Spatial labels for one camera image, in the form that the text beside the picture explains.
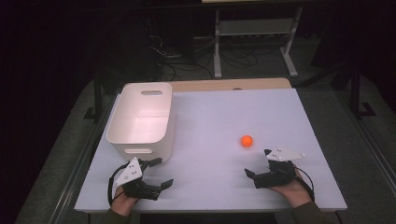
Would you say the white metal stand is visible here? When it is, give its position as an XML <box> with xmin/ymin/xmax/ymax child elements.
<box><xmin>213</xmin><ymin>6</ymin><xmax>304</xmax><ymax>79</ymax></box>

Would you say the bundle of floor cables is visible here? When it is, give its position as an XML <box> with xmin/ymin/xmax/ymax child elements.
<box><xmin>148</xmin><ymin>33</ymin><xmax>260</xmax><ymax>82</ymax></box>

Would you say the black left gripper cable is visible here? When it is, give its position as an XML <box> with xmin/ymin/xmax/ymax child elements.
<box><xmin>107</xmin><ymin>162</ymin><xmax>131</xmax><ymax>207</ymax></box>

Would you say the black stand leg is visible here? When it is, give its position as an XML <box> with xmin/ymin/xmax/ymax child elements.
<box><xmin>350</xmin><ymin>62</ymin><xmax>376</xmax><ymax>119</ymax></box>
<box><xmin>83</xmin><ymin>69</ymin><xmax>105</xmax><ymax>121</ymax></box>

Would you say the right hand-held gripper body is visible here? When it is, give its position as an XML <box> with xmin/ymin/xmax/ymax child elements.
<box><xmin>253</xmin><ymin>145</ymin><xmax>306</xmax><ymax>189</ymax></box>

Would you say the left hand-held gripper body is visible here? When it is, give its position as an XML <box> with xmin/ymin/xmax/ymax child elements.
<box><xmin>111</xmin><ymin>157</ymin><xmax>162</xmax><ymax>202</ymax></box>

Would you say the white plastic bin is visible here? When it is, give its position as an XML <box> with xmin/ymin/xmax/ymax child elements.
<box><xmin>106</xmin><ymin>81</ymin><xmax>177</xmax><ymax>163</ymax></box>

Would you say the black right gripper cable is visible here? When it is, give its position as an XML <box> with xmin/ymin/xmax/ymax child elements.
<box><xmin>292</xmin><ymin>167</ymin><xmax>316</xmax><ymax>202</ymax></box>

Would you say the person's right hand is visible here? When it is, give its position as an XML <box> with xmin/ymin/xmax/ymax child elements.
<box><xmin>270</xmin><ymin>169</ymin><xmax>313</xmax><ymax>209</ymax></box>

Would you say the person's left hand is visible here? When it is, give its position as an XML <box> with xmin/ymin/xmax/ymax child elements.
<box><xmin>110</xmin><ymin>186</ymin><xmax>140</xmax><ymax>217</ymax></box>

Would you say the orange ball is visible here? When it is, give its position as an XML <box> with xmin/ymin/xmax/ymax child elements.
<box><xmin>240</xmin><ymin>134</ymin><xmax>254</xmax><ymax>148</ymax></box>

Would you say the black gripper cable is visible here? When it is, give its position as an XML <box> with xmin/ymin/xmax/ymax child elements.
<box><xmin>107</xmin><ymin>162</ymin><xmax>131</xmax><ymax>207</ymax></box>
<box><xmin>292</xmin><ymin>167</ymin><xmax>316</xmax><ymax>202</ymax></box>

